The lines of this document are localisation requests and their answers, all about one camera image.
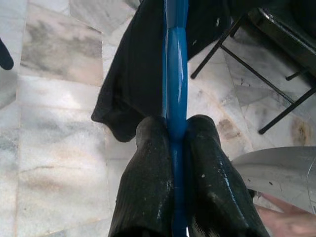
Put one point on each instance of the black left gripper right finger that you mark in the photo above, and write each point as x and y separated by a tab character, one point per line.
212	185

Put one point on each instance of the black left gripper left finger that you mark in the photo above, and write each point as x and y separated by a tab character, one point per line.
145	187

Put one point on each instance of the blue plastic hanger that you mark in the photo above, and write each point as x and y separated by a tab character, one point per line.
176	86

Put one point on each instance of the black t-shirt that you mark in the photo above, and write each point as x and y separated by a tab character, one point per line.
130	74

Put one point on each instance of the person bare hand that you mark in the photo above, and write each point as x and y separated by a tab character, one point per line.
291	224

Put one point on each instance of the black folding chair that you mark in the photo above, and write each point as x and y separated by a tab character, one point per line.
284	32

